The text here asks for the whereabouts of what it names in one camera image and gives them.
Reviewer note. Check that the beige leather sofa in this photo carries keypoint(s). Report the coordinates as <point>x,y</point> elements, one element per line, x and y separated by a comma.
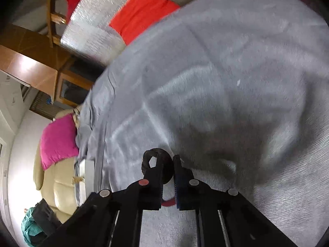
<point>55,180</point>

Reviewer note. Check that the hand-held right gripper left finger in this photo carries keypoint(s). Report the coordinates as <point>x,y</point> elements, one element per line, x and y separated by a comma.
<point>156,185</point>

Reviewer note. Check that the teal cloth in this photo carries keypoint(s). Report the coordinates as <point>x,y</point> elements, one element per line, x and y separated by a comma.
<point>32,226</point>

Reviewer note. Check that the pink cushion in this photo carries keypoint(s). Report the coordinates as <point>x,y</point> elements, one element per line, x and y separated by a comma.
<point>59,141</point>

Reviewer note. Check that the orange-red cushion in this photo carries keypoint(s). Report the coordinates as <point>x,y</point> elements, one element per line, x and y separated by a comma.
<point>142,10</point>

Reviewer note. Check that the grey bed sheet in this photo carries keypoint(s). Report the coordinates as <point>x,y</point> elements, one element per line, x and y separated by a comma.
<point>218,82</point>

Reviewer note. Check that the brown wooden cabinet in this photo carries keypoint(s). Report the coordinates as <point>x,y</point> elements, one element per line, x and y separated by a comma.
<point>38,67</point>

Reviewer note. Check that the wooden chair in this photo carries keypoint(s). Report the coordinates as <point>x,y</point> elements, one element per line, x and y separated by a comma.
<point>55,15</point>

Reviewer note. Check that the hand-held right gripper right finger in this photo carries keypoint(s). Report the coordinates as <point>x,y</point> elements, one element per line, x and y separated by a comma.
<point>179,185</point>

